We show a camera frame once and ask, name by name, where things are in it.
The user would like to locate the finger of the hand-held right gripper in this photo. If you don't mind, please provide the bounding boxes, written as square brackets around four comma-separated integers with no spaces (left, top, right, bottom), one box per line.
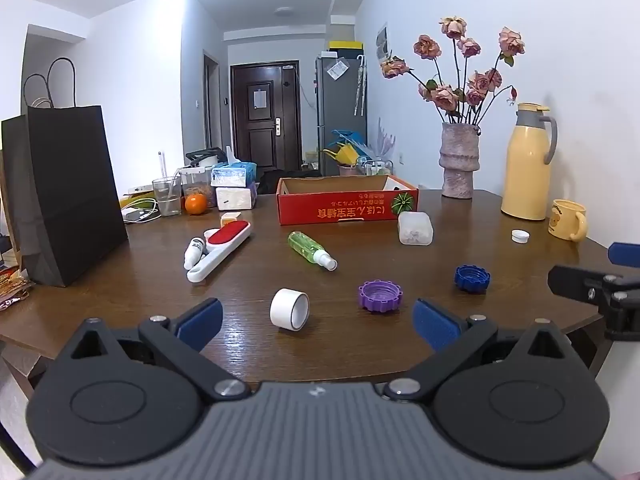
[547,265,640,342]
[608,242,640,265]

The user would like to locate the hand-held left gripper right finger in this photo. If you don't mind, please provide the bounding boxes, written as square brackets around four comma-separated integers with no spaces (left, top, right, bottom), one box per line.
[382,298,579,403]

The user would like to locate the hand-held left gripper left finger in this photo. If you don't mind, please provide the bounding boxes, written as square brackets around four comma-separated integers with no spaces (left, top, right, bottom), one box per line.
[60,298,252,403]

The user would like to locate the purple ridged bottle cap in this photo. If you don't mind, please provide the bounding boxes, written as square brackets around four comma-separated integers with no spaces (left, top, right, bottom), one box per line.
[357,280,404,314]

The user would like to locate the white red lint brush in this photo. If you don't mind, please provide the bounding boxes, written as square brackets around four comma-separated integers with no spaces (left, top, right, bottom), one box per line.
[186,220,253,285]

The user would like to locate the white tape roll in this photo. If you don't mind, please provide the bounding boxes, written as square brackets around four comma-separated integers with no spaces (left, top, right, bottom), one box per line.
[269,288,310,332]

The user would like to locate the green spray bottle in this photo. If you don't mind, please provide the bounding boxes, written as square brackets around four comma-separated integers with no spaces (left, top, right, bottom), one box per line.
[287,230,339,272]

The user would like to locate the red cardboard box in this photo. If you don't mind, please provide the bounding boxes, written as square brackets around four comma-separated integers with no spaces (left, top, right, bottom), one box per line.
[276,176,420,226]

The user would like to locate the blue ridged bottle cap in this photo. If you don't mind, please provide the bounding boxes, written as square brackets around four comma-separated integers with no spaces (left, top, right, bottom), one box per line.
[453,264,491,294]

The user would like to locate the yellow mug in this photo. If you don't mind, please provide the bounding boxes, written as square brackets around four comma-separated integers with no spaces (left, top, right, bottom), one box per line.
[547,199,589,243]

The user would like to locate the small white bottle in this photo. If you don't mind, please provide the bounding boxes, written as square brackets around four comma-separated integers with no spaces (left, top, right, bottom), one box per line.
[183,236,207,270]

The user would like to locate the translucent plastic container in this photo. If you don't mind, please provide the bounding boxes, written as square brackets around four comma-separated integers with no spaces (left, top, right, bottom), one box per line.
[397,211,434,246]

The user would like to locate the yellow thermos jug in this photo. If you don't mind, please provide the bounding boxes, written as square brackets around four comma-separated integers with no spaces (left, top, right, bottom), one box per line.
[500,102,559,221]

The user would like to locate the clear drinking glass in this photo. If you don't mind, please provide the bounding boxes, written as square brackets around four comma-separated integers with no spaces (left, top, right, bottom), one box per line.
[152,176,182,217]

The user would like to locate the purple tissue pack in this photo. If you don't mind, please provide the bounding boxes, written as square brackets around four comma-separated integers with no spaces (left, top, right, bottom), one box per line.
[215,184,258,210]

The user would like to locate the clear food storage container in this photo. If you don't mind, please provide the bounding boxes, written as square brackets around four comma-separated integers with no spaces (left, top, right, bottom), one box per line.
[179,164,217,209]

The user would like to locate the blue tissue pack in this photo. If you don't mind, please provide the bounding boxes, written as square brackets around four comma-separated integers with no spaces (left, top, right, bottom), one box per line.
[210,146,258,189]

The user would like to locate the pink ceramic vase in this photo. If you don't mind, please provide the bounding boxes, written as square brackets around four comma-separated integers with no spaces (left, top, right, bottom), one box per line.
[439,121,482,200]

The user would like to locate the metal rack with bottles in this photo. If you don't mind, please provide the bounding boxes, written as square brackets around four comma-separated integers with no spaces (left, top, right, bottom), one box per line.
[357,157,395,177]

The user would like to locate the red snack packet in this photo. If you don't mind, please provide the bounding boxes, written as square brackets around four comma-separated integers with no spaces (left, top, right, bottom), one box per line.
[0,266,35,313]

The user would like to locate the yellow watering can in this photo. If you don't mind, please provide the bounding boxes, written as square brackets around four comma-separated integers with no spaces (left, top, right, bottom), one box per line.
[323,144,359,166]

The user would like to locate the black paper bag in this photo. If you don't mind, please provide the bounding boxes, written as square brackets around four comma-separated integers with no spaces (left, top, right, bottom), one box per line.
[1,57,129,288]

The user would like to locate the blue plastic toy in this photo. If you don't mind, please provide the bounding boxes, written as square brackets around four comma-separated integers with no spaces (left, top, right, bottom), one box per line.
[330,129,369,154]

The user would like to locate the dark brown entrance door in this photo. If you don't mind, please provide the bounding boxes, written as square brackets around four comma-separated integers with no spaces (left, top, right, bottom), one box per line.
[230,61,301,171]

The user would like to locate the side room door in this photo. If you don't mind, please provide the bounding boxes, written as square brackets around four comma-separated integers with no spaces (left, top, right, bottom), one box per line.
[202,49,223,149]

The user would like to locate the dried pink roses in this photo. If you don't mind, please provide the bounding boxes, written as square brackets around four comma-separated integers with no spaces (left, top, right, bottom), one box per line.
[380,16,526,126]

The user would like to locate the grey refrigerator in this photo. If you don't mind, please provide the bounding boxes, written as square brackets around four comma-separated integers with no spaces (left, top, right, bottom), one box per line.
[314,52,368,164]

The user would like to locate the hanging folded umbrella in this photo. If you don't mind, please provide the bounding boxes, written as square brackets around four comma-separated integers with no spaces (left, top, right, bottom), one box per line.
[353,55,369,117]

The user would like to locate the white charging cable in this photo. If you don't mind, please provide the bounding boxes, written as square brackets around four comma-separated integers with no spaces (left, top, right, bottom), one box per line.
[120,198,162,222]

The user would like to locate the black handled white pot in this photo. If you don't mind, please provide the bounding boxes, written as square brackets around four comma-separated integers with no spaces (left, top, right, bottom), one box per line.
[185,147,224,167]

